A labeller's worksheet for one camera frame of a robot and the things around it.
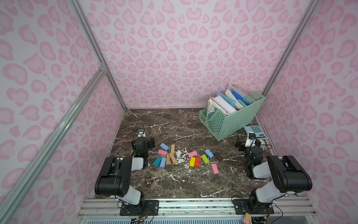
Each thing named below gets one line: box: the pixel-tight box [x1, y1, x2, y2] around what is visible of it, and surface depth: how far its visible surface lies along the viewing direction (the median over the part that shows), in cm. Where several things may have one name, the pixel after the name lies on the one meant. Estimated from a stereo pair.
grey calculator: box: [243, 125, 269, 140], surface depth 105 cm
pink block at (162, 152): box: [157, 149, 168, 157], surface depth 95 cm
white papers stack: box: [212, 94, 237, 115], surface depth 88 cm
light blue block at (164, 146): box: [159, 142, 170, 151], surface depth 97 cm
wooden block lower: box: [165, 153, 171, 165], surface depth 92 cm
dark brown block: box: [213, 152, 224, 162], surface depth 93 cm
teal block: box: [152, 156, 162, 168], surface depth 91 cm
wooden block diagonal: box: [169, 152, 178, 165], surface depth 92 cm
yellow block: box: [189, 156, 196, 168], surface depth 90 cm
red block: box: [194, 156, 201, 168], surface depth 90 cm
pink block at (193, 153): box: [187, 150, 198, 158], surface depth 95 cm
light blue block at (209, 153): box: [204, 148, 214, 159], surface depth 95 cm
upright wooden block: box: [171, 144, 176, 155], surface depth 97 cm
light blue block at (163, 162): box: [159, 157, 167, 168], surface depth 90 cm
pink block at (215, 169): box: [211, 163, 220, 175], surface depth 88 cm
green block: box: [201, 154, 210, 165], surface depth 92 cm
